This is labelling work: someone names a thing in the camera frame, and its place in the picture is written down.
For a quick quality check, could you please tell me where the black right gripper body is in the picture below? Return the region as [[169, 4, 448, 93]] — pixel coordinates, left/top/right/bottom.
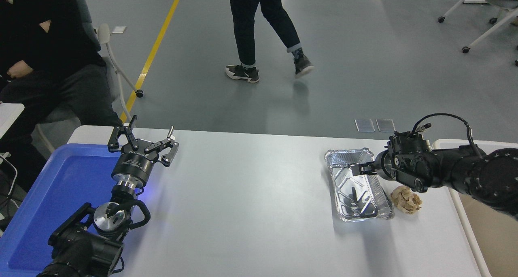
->
[[373, 151, 393, 180]]

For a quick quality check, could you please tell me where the blue plastic tray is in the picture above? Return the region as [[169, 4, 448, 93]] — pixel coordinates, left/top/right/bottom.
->
[[0, 143, 146, 277]]

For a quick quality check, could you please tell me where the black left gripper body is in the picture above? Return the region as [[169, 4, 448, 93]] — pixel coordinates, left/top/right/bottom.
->
[[111, 146, 159, 187]]

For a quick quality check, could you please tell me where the clear floor plate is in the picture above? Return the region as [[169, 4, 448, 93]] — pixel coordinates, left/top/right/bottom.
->
[[355, 119, 376, 133], [376, 119, 397, 133]]

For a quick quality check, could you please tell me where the thin cable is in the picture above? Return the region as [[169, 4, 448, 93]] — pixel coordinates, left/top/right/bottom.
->
[[0, 151, 19, 213]]

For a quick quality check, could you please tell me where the small white desk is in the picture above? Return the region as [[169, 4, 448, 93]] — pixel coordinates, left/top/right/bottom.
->
[[0, 102, 25, 139]]

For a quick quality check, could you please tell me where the white-legged wheeled chair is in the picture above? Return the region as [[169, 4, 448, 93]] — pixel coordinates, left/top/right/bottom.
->
[[437, 0, 518, 54]]

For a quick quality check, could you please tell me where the silver foil tray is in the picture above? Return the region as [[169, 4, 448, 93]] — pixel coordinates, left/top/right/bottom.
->
[[324, 148, 395, 223]]

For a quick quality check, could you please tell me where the seated person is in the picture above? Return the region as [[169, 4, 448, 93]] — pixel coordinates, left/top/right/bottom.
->
[[0, 0, 123, 192]]

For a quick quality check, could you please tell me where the large pale bin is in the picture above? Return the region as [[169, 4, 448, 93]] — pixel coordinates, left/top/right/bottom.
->
[[432, 139, 518, 277]]

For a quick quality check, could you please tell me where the crumpled tan paper ball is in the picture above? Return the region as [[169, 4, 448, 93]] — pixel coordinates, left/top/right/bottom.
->
[[390, 185, 423, 215]]

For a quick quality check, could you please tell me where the white-framed grey chair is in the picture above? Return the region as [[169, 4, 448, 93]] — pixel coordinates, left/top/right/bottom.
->
[[32, 0, 144, 154]]

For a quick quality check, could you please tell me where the walking person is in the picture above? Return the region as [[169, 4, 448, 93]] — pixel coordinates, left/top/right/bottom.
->
[[225, 0, 315, 84]]

